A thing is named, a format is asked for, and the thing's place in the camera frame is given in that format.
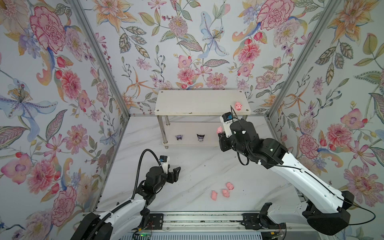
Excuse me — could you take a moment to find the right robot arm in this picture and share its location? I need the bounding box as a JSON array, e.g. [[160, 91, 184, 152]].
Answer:
[[218, 113, 354, 236]]

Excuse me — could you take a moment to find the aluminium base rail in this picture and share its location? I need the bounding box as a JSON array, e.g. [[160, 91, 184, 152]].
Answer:
[[119, 210, 331, 233]]

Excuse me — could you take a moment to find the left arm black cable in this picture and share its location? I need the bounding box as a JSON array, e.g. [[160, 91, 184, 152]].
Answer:
[[85, 148, 161, 240]]

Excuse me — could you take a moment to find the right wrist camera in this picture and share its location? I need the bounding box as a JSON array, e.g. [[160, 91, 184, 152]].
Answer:
[[220, 112, 234, 138]]

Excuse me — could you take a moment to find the purple black kuromi toy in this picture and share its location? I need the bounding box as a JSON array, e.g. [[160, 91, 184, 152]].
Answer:
[[197, 134, 205, 142]]

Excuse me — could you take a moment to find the white two-tier shelf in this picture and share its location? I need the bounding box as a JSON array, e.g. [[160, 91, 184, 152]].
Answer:
[[155, 90, 252, 149]]

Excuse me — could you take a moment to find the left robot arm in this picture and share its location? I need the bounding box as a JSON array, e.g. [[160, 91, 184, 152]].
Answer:
[[71, 167, 181, 240]]

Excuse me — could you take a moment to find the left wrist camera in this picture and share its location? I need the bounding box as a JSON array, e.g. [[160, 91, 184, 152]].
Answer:
[[159, 155, 169, 175]]

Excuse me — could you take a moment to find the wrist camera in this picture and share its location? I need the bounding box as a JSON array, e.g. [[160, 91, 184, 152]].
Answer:
[[220, 112, 234, 138], [159, 155, 169, 175]]

